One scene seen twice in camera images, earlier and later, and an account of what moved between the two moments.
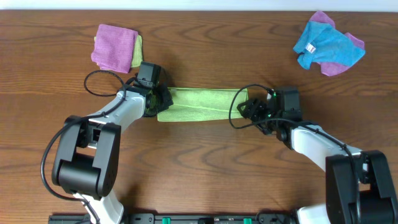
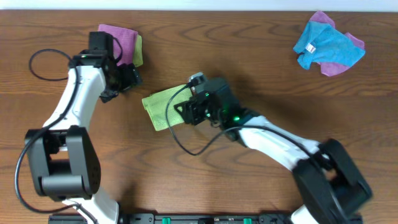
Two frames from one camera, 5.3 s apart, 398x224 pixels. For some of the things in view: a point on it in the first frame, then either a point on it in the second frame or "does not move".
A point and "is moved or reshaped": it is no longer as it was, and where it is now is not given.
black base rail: (185, 218) does not move
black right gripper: (260, 105) → (191, 110)
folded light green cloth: (137, 58) does not move
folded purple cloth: (113, 48) does not move
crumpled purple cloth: (332, 70) does not move
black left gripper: (163, 99) → (125, 79)
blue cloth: (319, 42) does not move
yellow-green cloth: (190, 104) is moved or reshaped
